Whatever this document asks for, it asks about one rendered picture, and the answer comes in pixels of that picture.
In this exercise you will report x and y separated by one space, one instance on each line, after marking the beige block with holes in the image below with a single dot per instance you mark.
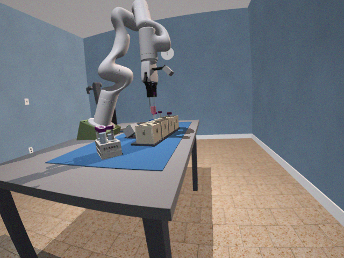
170 123
148 133
176 124
164 126

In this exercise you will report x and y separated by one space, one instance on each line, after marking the blue bench mat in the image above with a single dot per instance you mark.
133 157

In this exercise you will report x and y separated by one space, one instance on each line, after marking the beige sloped box with green button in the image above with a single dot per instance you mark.
129 131

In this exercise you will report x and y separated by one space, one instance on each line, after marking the white tube rack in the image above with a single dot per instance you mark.
109 150

